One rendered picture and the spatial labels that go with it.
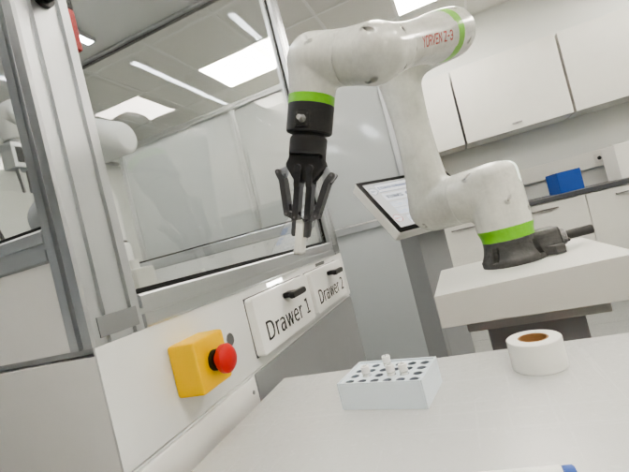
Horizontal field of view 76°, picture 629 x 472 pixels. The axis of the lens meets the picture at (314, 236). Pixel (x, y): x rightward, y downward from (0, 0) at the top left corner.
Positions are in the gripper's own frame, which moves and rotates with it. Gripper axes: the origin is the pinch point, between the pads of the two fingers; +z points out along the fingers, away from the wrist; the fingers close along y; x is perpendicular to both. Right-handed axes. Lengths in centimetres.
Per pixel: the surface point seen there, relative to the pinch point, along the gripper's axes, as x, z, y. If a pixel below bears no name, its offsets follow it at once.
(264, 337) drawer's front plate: -10.1, 18.4, -1.9
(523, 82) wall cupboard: 331, -123, 75
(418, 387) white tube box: -25.6, 14.5, 27.1
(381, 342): 170, 78, -4
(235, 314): -14.9, 13.3, -5.6
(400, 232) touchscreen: 77, 2, 11
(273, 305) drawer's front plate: -3.3, 14.2, -3.4
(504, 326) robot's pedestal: 18.2, 16.2, 42.0
